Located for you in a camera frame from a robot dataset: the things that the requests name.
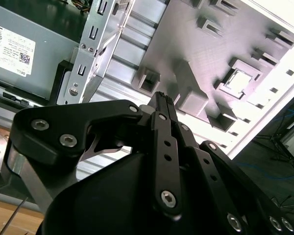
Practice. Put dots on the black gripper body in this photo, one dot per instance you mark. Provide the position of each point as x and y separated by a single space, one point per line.
100 208

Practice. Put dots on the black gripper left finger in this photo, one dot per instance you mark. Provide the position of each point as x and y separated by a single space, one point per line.
51 115

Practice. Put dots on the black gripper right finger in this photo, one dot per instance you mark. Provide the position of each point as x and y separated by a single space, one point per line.
221 195

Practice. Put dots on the silver CPU chip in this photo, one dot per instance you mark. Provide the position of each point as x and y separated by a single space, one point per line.
240 79

